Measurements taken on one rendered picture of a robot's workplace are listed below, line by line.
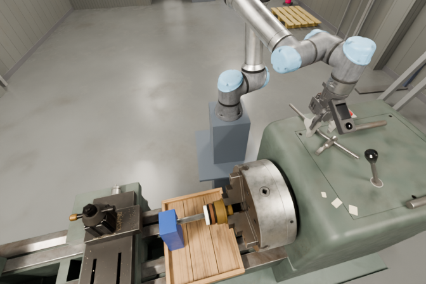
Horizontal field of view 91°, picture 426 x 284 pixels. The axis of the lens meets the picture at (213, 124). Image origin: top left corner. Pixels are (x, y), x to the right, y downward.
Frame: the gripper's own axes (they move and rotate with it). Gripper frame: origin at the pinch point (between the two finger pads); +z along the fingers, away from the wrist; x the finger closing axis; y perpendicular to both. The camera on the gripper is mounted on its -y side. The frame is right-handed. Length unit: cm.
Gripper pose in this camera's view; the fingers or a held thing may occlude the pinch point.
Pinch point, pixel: (319, 134)
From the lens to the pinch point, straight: 88.7
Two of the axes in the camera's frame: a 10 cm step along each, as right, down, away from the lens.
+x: -9.7, 1.7, -1.4
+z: 0.2, 6.9, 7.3
